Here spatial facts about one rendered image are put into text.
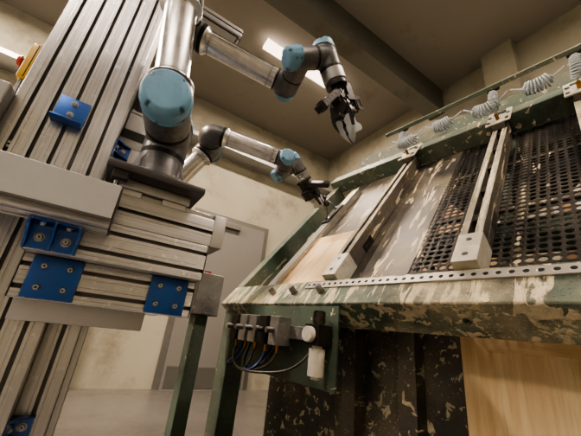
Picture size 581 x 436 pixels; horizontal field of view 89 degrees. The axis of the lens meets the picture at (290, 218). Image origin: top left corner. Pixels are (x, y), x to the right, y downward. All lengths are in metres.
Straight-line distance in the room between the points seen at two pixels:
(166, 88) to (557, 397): 1.14
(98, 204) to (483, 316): 0.82
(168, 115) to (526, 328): 0.89
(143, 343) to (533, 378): 3.56
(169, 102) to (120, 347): 3.38
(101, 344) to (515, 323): 3.66
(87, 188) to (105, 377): 3.38
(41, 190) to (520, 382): 1.12
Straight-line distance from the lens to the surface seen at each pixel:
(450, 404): 1.10
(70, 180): 0.68
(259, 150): 1.46
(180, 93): 0.79
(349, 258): 1.16
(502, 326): 0.81
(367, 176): 2.12
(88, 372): 3.94
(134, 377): 3.99
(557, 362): 1.00
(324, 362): 1.00
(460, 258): 0.88
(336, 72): 1.07
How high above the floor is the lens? 0.71
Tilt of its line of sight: 21 degrees up
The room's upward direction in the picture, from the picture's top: 6 degrees clockwise
